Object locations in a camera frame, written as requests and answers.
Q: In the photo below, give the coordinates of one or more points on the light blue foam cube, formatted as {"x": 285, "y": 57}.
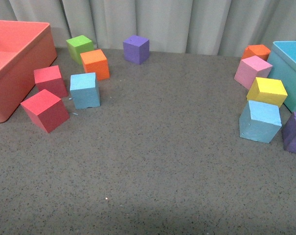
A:
{"x": 84, "y": 90}
{"x": 259, "y": 121}

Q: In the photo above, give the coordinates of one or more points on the purple foam cube rear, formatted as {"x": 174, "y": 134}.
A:
{"x": 136, "y": 49}

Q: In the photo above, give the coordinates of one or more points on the purple foam cube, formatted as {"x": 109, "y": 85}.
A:
{"x": 136, "y": 49}
{"x": 289, "y": 134}

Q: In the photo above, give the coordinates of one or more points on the orange foam cube left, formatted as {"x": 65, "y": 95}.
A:
{"x": 96, "y": 61}

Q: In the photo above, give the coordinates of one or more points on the orange foam cube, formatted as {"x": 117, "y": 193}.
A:
{"x": 96, "y": 61}
{"x": 256, "y": 50}

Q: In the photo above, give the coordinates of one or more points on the green foam cube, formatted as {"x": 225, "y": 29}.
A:
{"x": 78, "y": 45}

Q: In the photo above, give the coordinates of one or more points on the red foam cube front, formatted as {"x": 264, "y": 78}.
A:
{"x": 46, "y": 110}

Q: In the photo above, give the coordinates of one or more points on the red foam cube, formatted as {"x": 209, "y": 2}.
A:
{"x": 50, "y": 78}
{"x": 46, "y": 110}

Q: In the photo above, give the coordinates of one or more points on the red foam cube rear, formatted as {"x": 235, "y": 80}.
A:
{"x": 50, "y": 78}

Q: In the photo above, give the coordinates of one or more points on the pink foam cube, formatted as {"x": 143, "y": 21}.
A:
{"x": 250, "y": 68}

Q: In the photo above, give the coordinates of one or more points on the grey pleated curtain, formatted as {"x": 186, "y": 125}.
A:
{"x": 210, "y": 27}

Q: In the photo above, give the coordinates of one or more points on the yellow foam cube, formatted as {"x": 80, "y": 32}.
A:
{"x": 267, "y": 90}

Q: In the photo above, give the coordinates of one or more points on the orange foam cube right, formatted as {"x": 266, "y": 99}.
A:
{"x": 256, "y": 50}

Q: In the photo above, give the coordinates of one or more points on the purple foam cube right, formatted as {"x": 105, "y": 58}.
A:
{"x": 289, "y": 134}

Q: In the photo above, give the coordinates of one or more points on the salmon pink plastic bin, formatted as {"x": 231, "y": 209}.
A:
{"x": 24, "y": 47}

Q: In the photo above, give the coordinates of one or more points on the turquoise plastic bin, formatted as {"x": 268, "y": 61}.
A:
{"x": 283, "y": 59}

